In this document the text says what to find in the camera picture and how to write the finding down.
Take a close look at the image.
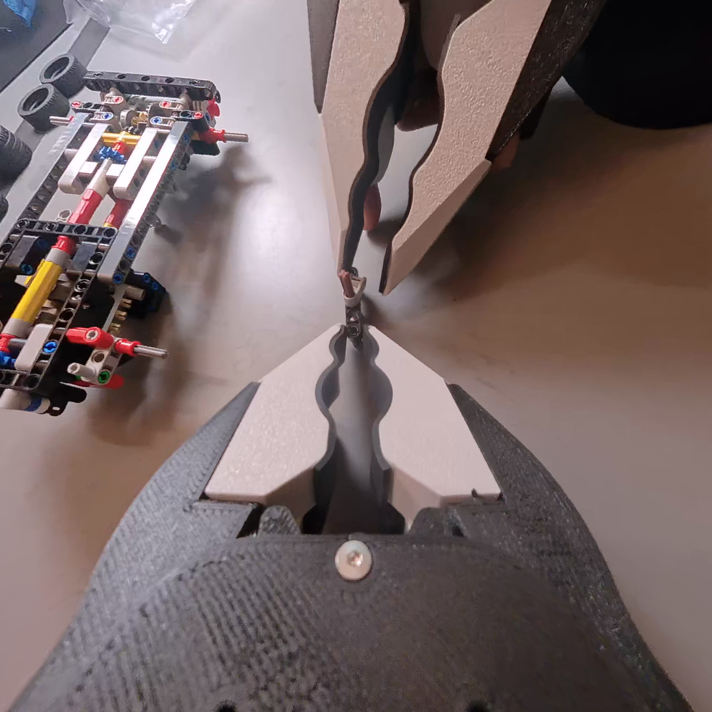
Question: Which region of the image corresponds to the black mat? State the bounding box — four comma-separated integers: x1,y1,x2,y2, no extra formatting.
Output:
0,0,110,94

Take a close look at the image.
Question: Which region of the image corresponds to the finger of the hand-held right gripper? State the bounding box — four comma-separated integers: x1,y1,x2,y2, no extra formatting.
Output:
380,0,553,294
307,0,412,276

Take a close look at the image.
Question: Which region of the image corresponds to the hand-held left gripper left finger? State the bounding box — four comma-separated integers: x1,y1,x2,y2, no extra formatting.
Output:
204,324,341,535

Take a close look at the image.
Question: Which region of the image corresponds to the lego car chassis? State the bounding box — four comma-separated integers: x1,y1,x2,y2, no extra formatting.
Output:
0,69,251,418

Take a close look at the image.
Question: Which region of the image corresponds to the person's right forearm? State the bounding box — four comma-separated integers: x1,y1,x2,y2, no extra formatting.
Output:
562,0,712,131

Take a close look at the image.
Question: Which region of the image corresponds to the white lego connector brown axle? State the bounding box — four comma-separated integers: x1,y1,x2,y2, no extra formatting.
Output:
338,268,368,308

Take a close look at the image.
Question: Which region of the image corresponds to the clear plastic bag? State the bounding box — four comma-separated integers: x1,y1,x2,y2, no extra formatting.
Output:
62,0,192,45

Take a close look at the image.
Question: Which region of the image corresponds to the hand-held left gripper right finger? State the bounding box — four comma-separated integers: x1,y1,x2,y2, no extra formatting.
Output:
356,325,503,532

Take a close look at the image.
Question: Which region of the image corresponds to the blue plastic part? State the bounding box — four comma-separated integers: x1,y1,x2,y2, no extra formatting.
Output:
0,0,42,31

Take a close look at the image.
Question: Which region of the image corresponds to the person's right hand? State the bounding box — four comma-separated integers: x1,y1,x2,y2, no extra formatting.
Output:
364,67,521,231

